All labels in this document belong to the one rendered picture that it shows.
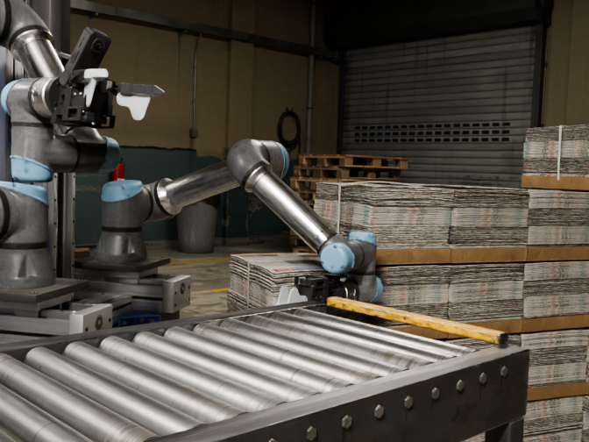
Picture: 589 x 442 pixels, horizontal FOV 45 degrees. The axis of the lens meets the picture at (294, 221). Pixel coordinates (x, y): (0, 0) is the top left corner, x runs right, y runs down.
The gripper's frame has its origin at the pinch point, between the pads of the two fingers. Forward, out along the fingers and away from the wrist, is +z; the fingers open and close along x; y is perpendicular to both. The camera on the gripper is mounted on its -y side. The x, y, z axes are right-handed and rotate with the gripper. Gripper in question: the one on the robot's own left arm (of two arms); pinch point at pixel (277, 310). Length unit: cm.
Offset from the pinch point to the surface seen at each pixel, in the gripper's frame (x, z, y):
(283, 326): 24.3, 20.4, 3.2
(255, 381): 47, 47, 3
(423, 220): -2, -59, 20
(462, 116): -429, -716, 114
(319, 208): -41, -54, 21
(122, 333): 13, 49, 4
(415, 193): -3, -56, 28
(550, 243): 15, -105, 13
